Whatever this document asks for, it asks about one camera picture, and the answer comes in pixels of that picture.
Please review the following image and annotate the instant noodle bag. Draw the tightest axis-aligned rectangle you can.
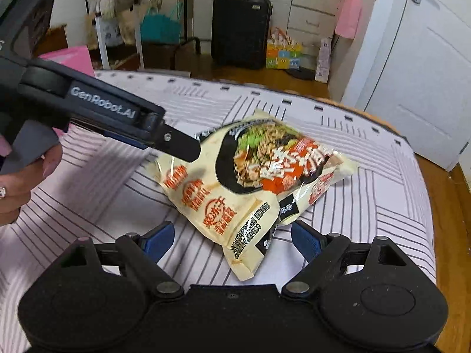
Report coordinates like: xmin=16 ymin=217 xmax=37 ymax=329
xmin=147 ymin=110 xmax=358 ymax=281

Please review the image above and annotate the left hand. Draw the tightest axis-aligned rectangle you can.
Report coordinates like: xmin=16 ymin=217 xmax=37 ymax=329
xmin=0 ymin=144 xmax=63 ymax=226

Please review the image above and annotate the pink storage box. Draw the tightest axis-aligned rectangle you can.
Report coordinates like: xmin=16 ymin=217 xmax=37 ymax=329
xmin=39 ymin=46 xmax=95 ymax=77

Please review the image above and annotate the striped white bed sheet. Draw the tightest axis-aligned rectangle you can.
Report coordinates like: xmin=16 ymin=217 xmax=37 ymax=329
xmin=1 ymin=72 xmax=436 ymax=352

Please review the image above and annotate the white metal clothes rack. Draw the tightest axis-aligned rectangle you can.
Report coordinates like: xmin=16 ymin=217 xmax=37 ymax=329
xmin=84 ymin=0 xmax=196 ymax=71

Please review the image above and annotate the teal shopping bag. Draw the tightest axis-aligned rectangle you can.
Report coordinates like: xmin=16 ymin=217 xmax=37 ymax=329
xmin=140 ymin=2 xmax=184 ymax=45

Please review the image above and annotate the black suitcase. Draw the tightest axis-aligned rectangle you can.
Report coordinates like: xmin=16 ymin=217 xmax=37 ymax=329
xmin=211 ymin=0 xmax=272 ymax=69

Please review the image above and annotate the colourful gift bag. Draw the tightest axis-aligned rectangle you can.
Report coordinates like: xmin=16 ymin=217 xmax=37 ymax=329
xmin=266 ymin=27 xmax=303 ymax=70

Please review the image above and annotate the white plastic packet on floor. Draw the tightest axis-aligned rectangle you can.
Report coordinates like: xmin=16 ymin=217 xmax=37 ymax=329
xmin=314 ymin=37 xmax=331 ymax=84

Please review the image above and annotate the white door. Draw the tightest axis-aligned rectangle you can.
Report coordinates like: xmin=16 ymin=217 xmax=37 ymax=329
xmin=356 ymin=0 xmax=470 ymax=171

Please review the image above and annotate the pink hanging bag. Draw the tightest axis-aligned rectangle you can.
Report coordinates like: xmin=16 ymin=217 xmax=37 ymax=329
xmin=334 ymin=0 xmax=361 ymax=39

